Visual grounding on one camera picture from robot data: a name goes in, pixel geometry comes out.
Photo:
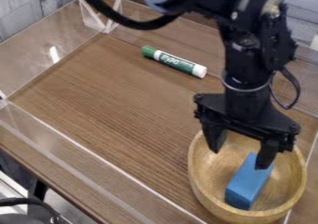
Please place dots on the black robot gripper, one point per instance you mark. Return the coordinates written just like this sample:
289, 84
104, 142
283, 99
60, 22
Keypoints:
272, 128

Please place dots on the blue rectangular block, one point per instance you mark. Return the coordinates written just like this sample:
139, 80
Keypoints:
246, 183

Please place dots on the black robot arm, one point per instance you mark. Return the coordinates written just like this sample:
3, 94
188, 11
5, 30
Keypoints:
258, 50

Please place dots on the brown wooden bowl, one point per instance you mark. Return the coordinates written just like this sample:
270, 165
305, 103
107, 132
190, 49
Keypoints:
211, 169

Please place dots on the green Expo marker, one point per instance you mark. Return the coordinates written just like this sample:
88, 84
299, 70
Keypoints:
175, 62

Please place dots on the clear acrylic tray walls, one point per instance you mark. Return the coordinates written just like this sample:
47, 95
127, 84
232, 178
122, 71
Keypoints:
97, 119

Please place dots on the black metal table leg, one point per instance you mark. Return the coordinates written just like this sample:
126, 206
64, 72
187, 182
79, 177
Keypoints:
40, 190

